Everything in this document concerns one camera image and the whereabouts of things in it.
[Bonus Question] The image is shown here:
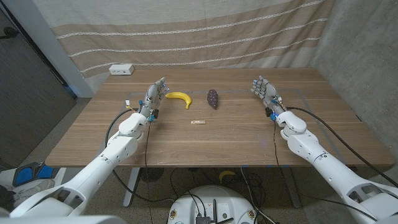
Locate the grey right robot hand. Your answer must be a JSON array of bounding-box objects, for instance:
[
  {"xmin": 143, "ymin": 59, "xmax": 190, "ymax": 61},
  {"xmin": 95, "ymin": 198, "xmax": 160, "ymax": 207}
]
[{"xmin": 250, "ymin": 75, "xmax": 287, "ymax": 121}]

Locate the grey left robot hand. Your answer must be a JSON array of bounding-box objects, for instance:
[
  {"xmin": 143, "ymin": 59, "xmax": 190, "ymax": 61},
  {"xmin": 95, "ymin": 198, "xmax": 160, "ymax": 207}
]
[{"xmin": 137, "ymin": 77, "xmax": 170, "ymax": 123}]

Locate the yellow toy banana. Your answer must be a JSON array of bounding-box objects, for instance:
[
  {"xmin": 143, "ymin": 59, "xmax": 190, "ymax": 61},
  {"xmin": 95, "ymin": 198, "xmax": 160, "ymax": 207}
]
[{"xmin": 165, "ymin": 91, "xmax": 193, "ymax": 110}]

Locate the white power outlet box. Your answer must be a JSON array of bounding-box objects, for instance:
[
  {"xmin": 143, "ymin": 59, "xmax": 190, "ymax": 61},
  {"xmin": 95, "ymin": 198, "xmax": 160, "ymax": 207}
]
[{"xmin": 108, "ymin": 63, "xmax": 135, "ymax": 76}]

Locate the dark purple sweet potato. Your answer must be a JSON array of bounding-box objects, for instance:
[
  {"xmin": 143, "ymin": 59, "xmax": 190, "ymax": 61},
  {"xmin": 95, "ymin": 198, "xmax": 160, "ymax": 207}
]
[{"xmin": 206, "ymin": 89, "xmax": 219, "ymax": 110}]

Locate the beige striped cloth backdrop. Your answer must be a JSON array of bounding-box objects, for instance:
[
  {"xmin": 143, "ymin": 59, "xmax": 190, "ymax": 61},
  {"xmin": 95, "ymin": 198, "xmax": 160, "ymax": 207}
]
[{"xmin": 32, "ymin": 0, "xmax": 336, "ymax": 78}]

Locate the black round floor device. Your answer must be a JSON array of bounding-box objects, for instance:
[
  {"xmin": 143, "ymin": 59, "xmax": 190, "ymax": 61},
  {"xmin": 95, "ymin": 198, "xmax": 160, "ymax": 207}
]
[{"xmin": 139, "ymin": 167, "xmax": 165, "ymax": 184}]

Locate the white table leg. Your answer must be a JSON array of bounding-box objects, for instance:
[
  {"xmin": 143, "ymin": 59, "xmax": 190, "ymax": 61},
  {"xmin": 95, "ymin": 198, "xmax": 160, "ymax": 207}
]
[{"xmin": 123, "ymin": 167, "xmax": 141, "ymax": 208}]

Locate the grey table leg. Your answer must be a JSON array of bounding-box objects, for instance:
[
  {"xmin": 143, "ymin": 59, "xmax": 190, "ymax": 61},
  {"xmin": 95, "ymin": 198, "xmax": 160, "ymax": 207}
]
[{"xmin": 281, "ymin": 166, "xmax": 302, "ymax": 208}]

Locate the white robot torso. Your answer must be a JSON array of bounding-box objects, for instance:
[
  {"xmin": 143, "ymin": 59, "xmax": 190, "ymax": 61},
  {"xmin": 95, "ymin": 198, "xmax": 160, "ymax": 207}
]
[{"xmin": 167, "ymin": 185, "xmax": 258, "ymax": 224}]

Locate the pale grey pillar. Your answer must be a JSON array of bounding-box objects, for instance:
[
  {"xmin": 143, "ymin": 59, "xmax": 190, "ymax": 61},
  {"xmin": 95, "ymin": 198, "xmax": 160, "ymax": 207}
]
[{"xmin": 2, "ymin": 0, "xmax": 95, "ymax": 98}]

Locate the dark wood grain door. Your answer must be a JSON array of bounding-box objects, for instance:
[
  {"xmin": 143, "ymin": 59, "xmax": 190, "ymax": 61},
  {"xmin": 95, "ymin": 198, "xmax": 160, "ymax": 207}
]
[{"xmin": 0, "ymin": 9, "xmax": 77, "ymax": 170}]

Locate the black antenna module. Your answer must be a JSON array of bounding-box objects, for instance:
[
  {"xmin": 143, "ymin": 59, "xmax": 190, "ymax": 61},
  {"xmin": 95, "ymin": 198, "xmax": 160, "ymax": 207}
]
[{"xmin": 195, "ymin": 198, "xmax": 234, "ymax": 224}]

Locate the white sneaker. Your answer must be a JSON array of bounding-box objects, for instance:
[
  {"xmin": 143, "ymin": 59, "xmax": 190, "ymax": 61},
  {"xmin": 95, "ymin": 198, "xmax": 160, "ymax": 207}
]
[{"xmin": 12, "ymin": 179, "xmax": 55, "ymax": 203}]

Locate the blue and black foot pedal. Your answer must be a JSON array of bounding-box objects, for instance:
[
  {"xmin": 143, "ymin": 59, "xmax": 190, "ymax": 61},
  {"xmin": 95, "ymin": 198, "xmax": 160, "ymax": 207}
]
[{"xmin": 12, "ymin": 161, "xmax": 60, "ymax": 187}]

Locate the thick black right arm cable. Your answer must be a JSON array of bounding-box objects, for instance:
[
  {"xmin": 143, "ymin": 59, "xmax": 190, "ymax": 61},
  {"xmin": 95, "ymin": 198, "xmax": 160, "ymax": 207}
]
[{"xmin": 285, "ymin": 106, "xmax": 398, "ymax": 189}]

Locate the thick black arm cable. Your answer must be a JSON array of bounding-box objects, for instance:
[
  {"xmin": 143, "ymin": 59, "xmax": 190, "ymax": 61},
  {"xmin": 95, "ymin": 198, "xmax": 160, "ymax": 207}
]
[
  {"xmin": 104, "ymin": 108, "xmax": 175, "ymax": 203},
  {"xmin": 285, "ymin": 106, "xmax": 398, "ymax": 189}
]

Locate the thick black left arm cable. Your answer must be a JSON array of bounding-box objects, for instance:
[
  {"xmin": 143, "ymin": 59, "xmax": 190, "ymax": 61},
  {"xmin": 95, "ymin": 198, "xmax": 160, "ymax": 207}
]
[{"xmin": 104, "ymin": 108, "xmax": 175, "ymax": 203}]

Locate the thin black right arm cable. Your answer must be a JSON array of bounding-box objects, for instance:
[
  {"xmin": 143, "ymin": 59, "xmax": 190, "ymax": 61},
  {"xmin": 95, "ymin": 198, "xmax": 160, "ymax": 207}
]
[{"xmin": 272, "ymin": 120, "xmax": 379, "ymax": 222}]

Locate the black door handle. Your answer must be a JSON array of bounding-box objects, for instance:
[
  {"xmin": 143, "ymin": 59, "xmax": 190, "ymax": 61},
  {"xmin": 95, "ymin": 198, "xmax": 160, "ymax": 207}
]
[{"xmin": 0, "ymin": 26, "xmax": 19, "ymax": 40}]

